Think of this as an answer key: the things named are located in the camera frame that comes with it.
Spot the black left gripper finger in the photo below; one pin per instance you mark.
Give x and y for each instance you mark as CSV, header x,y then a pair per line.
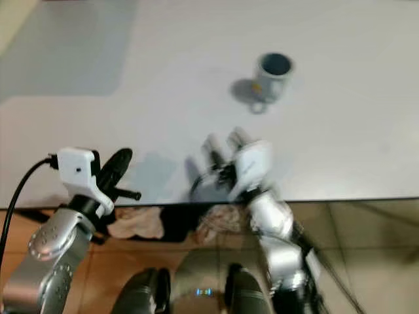
x,y
116,162
129,194

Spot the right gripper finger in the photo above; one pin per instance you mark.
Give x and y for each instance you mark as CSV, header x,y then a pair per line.
x,y
213,150
240,139

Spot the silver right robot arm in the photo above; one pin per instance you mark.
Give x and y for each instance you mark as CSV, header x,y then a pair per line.
x,y
278,245

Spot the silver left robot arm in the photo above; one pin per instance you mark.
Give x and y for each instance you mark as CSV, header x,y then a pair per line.
x,y
47,252

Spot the crumpled pinkish cloth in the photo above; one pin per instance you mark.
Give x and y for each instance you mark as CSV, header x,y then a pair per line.
x,y
217,224
136,224

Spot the grey mug with dark inside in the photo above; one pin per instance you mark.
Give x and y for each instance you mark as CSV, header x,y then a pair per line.
x,y
272,80

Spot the dark left robot leg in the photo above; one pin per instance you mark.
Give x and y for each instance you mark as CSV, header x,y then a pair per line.
x,y
141,293

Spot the dark robot leg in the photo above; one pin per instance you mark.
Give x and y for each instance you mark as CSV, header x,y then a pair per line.
x,y
249,293
141,293

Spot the dark right robot leg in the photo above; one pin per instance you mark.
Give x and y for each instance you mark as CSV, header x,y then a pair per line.
x,y
249,293

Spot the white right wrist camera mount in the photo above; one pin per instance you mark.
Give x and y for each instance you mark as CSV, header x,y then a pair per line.
x,y
253,163

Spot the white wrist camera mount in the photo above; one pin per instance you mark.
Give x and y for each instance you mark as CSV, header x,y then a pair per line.
x,y
76,169
253,163

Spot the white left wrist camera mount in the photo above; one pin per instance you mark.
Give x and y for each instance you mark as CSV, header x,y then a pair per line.
x,y
76,169

